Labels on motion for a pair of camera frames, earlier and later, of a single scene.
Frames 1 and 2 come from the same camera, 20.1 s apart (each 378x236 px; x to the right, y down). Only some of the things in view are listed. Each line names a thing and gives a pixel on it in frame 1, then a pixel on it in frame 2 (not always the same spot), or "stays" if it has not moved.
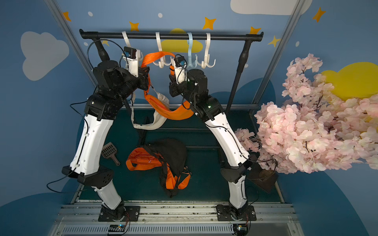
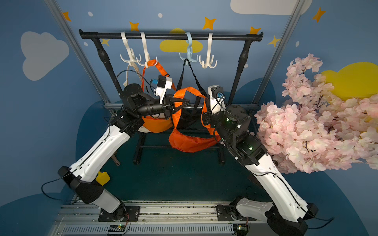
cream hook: (162, 61) -> (147, 56)
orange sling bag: (187, 110) -> (157, 124)
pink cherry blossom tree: (315, 129) stays
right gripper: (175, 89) -> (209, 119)
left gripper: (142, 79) -> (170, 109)
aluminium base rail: (174, 220) stays
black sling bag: (170, 152) -> (193, 119)
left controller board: (116, 228) stays
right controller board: (240, 229) stays
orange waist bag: (140, 159) -> (186, 142)
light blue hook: (190, 42) stays
